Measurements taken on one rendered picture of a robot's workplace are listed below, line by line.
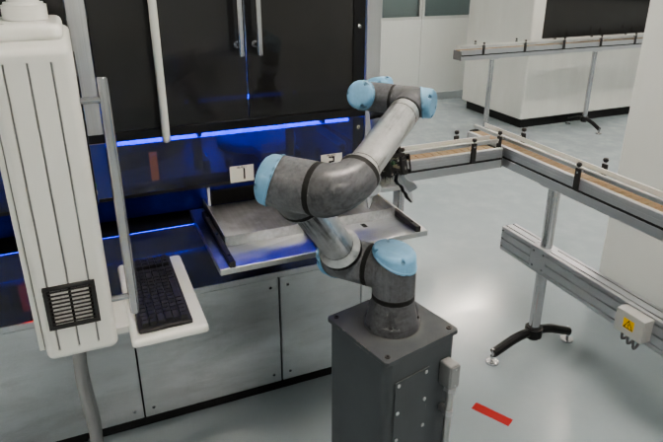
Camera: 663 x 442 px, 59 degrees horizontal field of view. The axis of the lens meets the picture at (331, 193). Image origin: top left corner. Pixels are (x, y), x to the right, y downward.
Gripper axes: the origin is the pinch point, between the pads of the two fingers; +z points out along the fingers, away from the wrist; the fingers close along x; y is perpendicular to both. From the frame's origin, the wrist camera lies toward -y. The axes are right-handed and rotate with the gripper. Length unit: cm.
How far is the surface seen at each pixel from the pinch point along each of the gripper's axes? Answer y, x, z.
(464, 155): -56, 85, -14
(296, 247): -32.0, -13.7, 10.3
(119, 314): -40, -67, 21
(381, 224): -30.7, 18.8, 7.6
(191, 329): -23, -52, 26
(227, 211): -67, -22, -2
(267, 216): -56, -11, 1
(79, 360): -64, -76, 37
